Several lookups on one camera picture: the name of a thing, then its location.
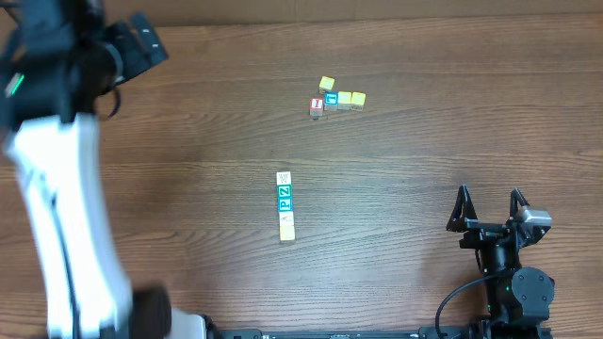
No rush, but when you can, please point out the red letter I block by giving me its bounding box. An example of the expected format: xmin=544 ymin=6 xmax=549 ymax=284
xmin=309 ymin=97 xmax=324 ymax=119

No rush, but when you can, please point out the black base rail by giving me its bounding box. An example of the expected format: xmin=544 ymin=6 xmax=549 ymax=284
xmin=206 ymin=326 xmax=553 ymax=339

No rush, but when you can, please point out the yellow block far top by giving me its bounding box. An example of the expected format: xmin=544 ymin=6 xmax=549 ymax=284
xmin=318 ymin=76 xmax=335 ymax=94

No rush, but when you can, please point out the green letter Z block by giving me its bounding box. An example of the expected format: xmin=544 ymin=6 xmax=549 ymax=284
xmin=277 ymin=185 xmax=292 ymax=199

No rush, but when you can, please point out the yellow block middle row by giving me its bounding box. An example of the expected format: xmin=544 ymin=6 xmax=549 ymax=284
xmin=337 ymin=91 xmax=352 ymax=111

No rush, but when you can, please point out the blue picture block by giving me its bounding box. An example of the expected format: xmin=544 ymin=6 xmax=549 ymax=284
xmin=324 ymin=91 xmax=338 ymax=111

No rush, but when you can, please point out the blue letter P block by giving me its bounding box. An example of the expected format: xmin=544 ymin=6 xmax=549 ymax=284
xmin=277 ymin=197 xmax=293 ymax=212

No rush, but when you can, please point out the yellow letter K block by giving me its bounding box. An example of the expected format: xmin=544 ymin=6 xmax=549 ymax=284
xmin=279 ymin=225 xmax=296 ymax=242

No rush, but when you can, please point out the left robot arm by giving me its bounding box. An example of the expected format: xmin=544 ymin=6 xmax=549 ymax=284
xmin=1 ymin=0 xmax=208 ymax=339

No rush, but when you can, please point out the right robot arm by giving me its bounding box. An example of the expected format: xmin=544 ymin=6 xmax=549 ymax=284
xmin=434 ymin=185 xmax=555 ymax=338

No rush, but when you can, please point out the yellow block row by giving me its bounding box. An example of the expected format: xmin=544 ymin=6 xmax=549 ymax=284
xmin=337 ymin=91 xmax=352 ymax=111
xmin=350 ymin=91 xmax=367 ymax=111

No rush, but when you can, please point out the yellow block right row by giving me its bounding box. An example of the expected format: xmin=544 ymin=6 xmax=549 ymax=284
xmin=350 ymin=91 xmax=367 ymax=111

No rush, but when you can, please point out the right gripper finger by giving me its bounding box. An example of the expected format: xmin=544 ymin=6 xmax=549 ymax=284
xmin=509 ymin=187 xmax=530 ymax=220
xmin=447 ymin=185 xmax=479 ymax=232

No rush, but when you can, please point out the white ice cream block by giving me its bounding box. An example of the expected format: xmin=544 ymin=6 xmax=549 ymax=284
xmin=279 ymin=211 xmax=295 ymax=227

